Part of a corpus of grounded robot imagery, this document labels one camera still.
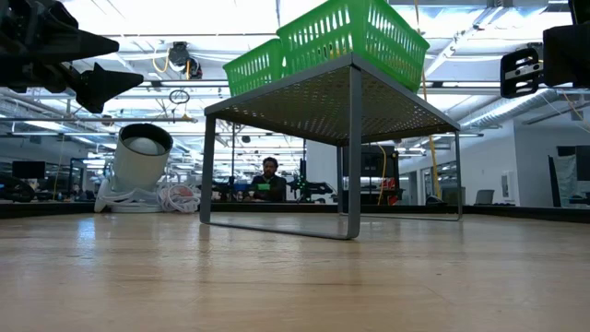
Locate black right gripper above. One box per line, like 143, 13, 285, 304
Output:
500, 22, 590, 100

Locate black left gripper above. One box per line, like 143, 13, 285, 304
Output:
0, 0, 145, 114

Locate black monitor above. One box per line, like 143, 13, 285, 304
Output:
11, 160, 47, 181

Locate green plastic mesh basket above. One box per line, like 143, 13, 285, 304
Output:
276, 0, 431, 94
222, 37, 285, 98

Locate seated person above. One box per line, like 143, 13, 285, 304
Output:
248, 156, 288, 203

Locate grey perforated metal shelf riser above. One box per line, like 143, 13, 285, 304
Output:
199, 52, 464, 241

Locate black overhead camera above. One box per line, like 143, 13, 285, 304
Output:
166, 40, 204, 80

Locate black aluminium extrusion frame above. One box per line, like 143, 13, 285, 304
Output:
0, 200, 590, 225

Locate white coiled lamp cable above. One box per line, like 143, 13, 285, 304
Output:
157, 183, 202, 215

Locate yellow cable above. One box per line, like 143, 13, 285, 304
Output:
413, 0, 443, 200

